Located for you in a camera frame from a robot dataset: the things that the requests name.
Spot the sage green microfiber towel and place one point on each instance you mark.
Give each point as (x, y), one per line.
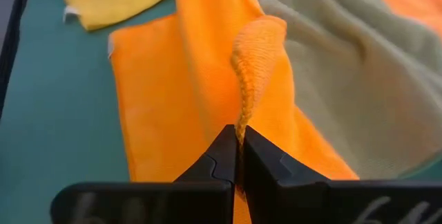
(362, 79)

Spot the black table frame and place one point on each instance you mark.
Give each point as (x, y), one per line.
(10, 44)

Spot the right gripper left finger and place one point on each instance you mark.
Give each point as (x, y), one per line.
(155, 203)

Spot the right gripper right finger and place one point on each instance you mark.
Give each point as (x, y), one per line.
(328, 203)

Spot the green table mat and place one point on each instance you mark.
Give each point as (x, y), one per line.
(62, 113)

